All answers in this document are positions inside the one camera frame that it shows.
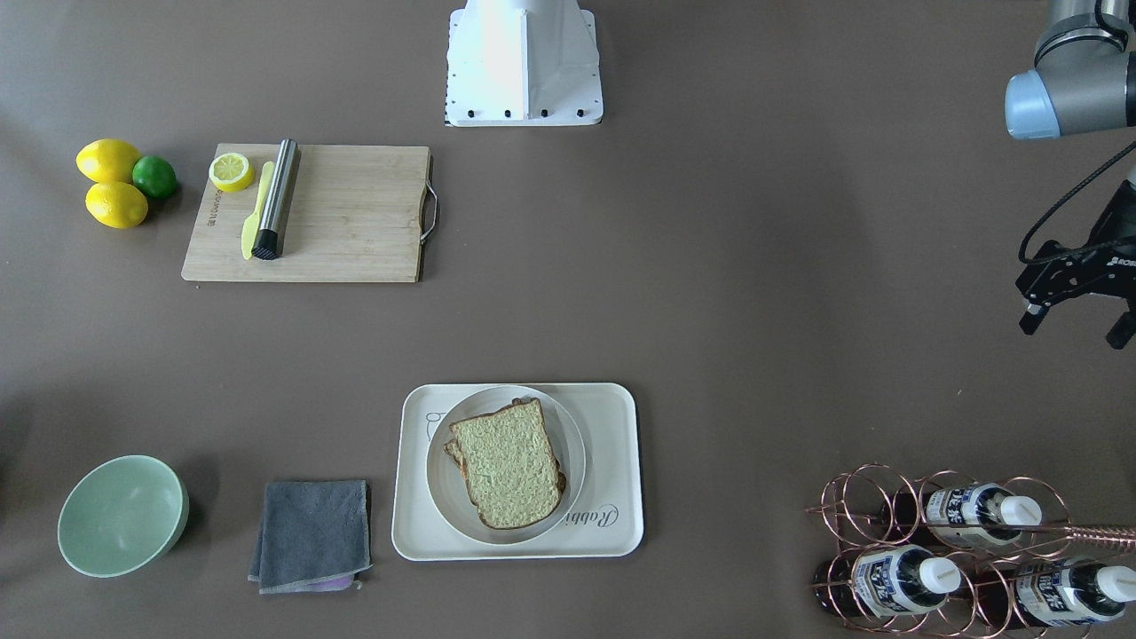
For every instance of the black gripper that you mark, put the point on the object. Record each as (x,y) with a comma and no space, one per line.
(1103,269)

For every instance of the white round plate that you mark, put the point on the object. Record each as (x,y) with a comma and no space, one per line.
(505,465)

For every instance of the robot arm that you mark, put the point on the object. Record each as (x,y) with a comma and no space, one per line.
(1082,81)

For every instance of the cream rabbit tray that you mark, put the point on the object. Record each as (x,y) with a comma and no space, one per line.
(605,521)

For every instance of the upper tea bottle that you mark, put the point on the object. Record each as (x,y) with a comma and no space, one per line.
(977,516)

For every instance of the tea bottle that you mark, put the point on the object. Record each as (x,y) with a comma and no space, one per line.
(884,583)
(1057,594)
(977,516)

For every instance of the lower tea bottle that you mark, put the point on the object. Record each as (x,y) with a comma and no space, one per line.
(884,583)
(1057,594)

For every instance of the bamboo cutting board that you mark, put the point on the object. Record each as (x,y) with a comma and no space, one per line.
(354,214)

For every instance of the grey folded cloth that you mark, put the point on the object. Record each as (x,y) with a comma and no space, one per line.
(313,537)

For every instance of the steel cylinder grinder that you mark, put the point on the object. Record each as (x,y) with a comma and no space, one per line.
(268,238)

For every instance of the yellow plastic knife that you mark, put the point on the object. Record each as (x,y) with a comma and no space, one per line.
(251,224)

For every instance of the halved lemon slice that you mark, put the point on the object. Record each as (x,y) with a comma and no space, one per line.
(231,172)

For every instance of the green lime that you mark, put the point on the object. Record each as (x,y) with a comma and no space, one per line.
(154,177)

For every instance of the lower yellow lemon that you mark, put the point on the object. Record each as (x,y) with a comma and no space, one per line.
(117,205)

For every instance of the yellow lemon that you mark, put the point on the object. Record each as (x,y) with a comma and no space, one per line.
(117,205)
(108,160)

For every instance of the green bowl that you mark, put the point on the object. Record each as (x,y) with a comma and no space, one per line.
(121,516)

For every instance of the upper yellow lemon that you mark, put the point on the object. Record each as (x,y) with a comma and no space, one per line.
(108,160)

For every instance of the copper wire bottle rack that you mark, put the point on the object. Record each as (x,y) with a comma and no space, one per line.
(850,506)

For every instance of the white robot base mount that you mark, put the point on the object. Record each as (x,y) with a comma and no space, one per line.
(523,64)

